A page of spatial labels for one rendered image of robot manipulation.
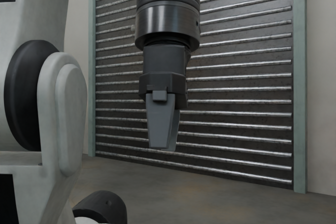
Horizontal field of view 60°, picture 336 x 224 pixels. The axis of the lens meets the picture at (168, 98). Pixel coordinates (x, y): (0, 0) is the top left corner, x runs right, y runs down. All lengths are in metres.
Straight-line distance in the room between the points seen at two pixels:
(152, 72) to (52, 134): 0.13
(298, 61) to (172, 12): 1.75
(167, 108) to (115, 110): 2.65
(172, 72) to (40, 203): 0.22
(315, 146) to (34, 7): 1.94
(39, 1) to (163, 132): 0.24
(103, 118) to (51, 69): 2.75
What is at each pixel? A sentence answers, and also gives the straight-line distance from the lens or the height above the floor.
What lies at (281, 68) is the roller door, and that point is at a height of 0.82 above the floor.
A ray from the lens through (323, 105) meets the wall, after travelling 2.12.
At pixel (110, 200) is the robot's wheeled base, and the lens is 0.80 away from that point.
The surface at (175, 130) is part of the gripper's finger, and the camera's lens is 0.42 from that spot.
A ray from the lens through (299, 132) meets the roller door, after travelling 2.08.
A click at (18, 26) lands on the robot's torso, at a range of 0.39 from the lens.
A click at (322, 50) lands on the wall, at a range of 2.14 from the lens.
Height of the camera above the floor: 0.60
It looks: level
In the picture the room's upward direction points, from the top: straight up
